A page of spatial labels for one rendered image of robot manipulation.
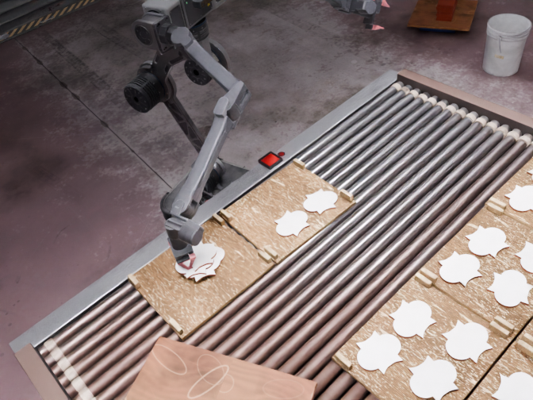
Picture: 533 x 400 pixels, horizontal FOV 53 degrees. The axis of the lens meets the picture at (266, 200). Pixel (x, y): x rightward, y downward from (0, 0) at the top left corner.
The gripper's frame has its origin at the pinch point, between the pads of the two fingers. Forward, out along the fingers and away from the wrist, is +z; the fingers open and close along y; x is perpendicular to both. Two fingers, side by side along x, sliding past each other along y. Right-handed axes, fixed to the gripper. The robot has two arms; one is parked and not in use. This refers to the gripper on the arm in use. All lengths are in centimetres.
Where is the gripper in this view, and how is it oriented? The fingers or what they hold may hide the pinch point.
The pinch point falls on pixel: (185, 260)
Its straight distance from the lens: 192.2
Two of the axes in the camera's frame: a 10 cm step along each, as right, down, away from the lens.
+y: -4.2, -6.0, 6.8
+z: 1.1, 7.1, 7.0
